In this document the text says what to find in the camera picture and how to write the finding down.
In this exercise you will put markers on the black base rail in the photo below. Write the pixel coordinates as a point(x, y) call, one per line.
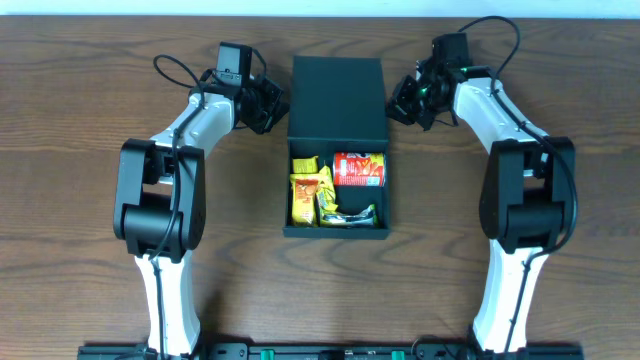
point(420, 351)

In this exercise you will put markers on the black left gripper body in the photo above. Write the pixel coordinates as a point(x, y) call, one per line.
point(270, 105)

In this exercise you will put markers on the yellow Lemond biscuit packet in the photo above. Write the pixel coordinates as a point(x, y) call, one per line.
point(305, 165)

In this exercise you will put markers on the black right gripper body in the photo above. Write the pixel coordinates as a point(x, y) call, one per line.
point(407, 100)

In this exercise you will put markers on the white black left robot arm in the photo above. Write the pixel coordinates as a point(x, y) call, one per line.
point(160, 201)

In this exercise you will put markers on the red Pringles can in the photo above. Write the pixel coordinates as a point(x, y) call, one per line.
point(359, 169)

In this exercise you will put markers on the black gift box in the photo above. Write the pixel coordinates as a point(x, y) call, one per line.
point(338, 105)

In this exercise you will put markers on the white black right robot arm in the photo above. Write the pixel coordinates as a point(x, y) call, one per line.
point(528, 201)

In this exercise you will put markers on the large yellow snack packet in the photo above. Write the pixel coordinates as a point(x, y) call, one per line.
point(304, 187)

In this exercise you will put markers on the green silver snack packet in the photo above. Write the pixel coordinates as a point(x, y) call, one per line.
point(367, 218)

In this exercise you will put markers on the small yellow snack packet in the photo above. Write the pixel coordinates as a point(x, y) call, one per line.
point(325, 193)

